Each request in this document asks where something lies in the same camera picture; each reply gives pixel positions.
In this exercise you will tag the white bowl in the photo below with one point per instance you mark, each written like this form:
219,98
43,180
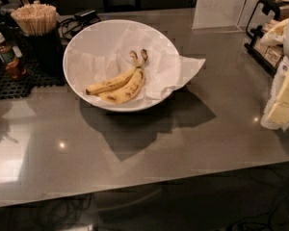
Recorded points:
96,36

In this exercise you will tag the black stir stick cup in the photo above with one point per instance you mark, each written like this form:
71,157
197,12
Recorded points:
49,52

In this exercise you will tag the black rubber grid mat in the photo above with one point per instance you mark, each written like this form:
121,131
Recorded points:
10,89

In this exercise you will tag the small brown sauce bottle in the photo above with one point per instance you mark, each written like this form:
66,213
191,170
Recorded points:
12,64

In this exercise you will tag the white paper liner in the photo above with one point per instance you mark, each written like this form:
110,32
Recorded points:
163,71

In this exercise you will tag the bundle of wooden stir sticks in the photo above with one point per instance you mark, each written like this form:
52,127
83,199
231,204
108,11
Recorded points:
35,19

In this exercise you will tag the spotted yellow banana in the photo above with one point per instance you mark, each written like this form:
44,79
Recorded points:
134,85
111,84

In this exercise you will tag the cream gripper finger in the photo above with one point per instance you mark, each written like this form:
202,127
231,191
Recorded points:
274,32
276,113

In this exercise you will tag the black wire condiment rack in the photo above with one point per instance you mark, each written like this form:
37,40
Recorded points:
263,12

